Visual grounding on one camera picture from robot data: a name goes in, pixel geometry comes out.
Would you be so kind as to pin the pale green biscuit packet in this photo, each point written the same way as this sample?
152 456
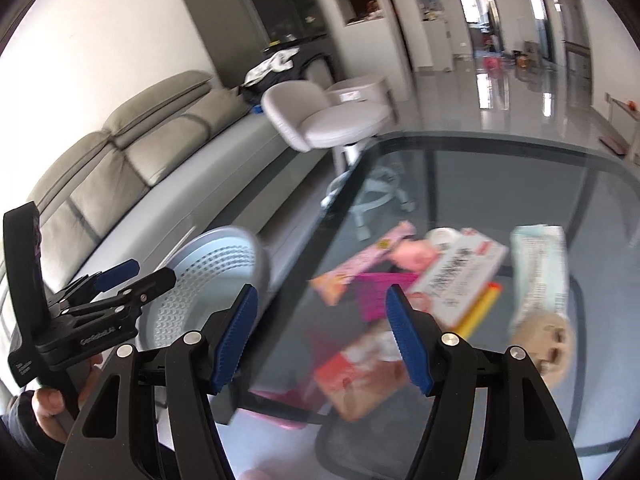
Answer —
540 270

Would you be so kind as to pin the dark tall cabinet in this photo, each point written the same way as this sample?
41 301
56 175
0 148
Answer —
235 10

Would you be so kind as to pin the person's left forearm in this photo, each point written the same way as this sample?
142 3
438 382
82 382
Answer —
17 425

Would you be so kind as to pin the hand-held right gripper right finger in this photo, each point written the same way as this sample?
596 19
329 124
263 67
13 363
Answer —
410 340

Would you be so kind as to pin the person's left hand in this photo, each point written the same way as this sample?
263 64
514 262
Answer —
47 410

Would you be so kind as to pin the dark clothes pile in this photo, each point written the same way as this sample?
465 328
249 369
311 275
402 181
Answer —
312 62

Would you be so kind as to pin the yellow packet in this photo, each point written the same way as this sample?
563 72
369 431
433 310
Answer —
480 310

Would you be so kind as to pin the orange item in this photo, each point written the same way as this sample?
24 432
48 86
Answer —
522 61

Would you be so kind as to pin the cardboard box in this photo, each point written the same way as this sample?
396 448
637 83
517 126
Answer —
533 49

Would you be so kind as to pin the round grey plastic stool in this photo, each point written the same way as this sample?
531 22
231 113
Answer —
360 87

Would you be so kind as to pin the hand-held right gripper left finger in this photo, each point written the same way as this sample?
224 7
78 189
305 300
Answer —
235 340

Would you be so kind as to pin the white swivel stool chair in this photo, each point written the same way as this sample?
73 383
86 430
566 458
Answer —
340 127

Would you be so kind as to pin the pink round snack packet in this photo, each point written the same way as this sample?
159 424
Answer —
415 256

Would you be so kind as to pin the white cloth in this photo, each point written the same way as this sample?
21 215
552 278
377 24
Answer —
272 62

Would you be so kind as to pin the white box with red label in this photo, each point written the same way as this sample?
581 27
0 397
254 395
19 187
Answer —
460 275

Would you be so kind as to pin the red snack packet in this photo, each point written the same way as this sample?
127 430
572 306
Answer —
360 380

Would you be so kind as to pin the grey perforated trash bin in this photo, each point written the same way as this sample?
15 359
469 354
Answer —
200 280

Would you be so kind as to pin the magenta packet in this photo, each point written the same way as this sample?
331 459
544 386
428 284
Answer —
372 295

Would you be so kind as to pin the white low cabinet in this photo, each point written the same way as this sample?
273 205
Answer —
634 127

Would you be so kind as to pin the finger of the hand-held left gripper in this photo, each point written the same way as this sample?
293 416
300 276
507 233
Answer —
120 271
150 284

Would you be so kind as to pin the pink plastic item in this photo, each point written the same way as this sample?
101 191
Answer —
290 410

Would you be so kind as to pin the pink plastic toy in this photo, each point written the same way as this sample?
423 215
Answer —
492 62

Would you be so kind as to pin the grey sofa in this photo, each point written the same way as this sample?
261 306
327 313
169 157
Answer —
125 150

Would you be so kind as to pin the small white cup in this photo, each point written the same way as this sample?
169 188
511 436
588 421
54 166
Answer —
442 236

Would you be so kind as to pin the long pink snack wrapper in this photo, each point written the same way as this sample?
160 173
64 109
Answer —
360 260

